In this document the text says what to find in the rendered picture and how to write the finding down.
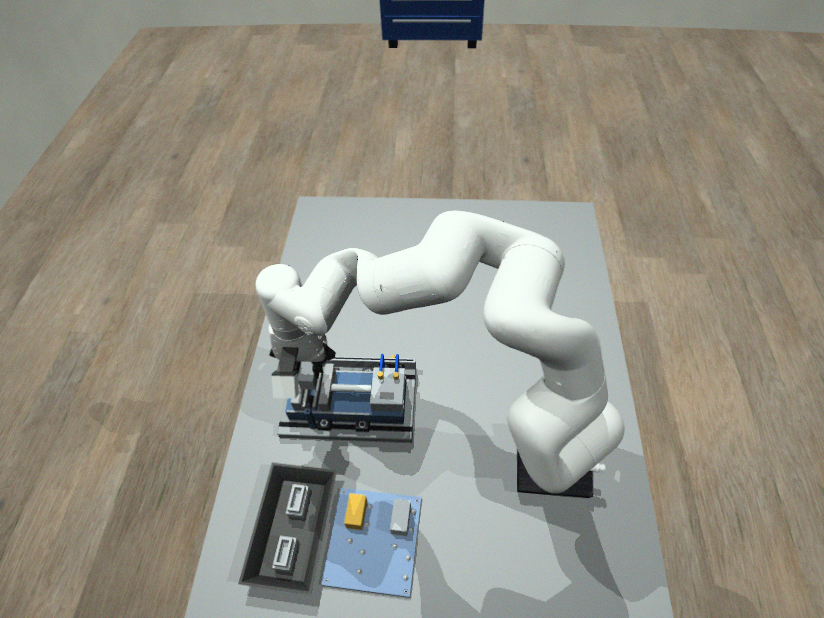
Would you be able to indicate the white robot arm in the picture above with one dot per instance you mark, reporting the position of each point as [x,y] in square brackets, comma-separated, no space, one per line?
[517,313]

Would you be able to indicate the yellow rectangular block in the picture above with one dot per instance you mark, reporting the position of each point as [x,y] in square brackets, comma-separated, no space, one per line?
[356,510]

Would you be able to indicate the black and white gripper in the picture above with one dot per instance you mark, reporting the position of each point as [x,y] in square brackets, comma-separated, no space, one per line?
[311,349]

